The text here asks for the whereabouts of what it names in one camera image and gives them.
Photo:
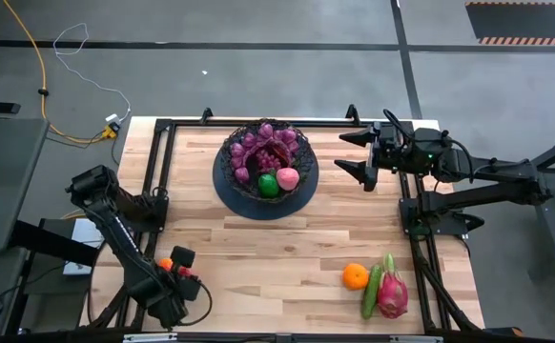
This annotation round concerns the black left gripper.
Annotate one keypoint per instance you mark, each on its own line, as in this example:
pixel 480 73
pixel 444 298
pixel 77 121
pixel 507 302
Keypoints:
pixel 187 286

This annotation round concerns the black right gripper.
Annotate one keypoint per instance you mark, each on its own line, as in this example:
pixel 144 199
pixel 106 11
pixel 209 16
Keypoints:
pixel 401 150

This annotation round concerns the red bell pepper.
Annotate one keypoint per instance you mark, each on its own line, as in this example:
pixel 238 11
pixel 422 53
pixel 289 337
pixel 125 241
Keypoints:
pixel 185 271

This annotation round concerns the red chili pepper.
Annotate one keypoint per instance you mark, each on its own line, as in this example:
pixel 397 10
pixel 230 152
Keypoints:
pixel 283 151

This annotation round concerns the pink peach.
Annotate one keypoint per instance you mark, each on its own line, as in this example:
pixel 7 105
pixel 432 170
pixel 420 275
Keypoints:
pixel 288 179

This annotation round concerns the pale purple grape bunch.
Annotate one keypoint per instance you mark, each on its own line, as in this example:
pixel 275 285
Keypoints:
pixel 265 129

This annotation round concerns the green lime fruit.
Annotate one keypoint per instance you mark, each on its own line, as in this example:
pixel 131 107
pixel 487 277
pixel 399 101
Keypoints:
pixel 268 186

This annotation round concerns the orange fruit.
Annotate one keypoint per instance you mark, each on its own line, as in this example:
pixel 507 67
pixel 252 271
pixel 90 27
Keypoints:
pixel 355 276

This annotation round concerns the green cucumber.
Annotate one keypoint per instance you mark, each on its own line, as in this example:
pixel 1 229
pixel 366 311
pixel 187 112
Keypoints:
pixel 371 295

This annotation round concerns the pink dragon fruit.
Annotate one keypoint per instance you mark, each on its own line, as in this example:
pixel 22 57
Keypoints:
pixel 393 293

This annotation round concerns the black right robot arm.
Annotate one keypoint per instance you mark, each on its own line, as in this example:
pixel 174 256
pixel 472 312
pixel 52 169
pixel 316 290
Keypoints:
pixel 492 176

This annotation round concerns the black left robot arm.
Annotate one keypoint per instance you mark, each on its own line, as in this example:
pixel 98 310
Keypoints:
pixel 125 243

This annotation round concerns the red orange mango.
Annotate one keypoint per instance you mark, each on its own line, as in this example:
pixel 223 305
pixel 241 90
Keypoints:
pixel 165 264

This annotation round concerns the white power box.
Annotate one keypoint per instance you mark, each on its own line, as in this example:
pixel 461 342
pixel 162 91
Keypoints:
pixel 87 233

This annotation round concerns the black support beam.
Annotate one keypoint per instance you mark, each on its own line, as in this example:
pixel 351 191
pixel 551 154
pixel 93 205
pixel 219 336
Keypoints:
pixel 53 243

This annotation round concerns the white power adapter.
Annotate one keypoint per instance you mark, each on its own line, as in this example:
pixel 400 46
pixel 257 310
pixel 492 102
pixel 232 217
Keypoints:
pixel 112 118

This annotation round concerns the black legged side desk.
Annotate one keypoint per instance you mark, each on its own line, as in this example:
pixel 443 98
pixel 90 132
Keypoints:
pixel 554 209

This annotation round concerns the grey side desk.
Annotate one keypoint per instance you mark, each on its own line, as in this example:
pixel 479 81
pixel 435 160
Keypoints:
pixel 6 186

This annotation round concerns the hazard striped floor mat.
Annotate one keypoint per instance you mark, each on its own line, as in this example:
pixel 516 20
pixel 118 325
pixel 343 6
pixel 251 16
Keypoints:
pixel 525 21

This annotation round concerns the silver aluminium bracket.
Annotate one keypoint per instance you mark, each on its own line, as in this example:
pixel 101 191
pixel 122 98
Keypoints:
pixel 416 339
pixel 150 338

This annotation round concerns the black metal table frame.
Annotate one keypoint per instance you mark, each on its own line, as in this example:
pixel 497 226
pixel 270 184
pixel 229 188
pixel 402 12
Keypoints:
pixel 201 123

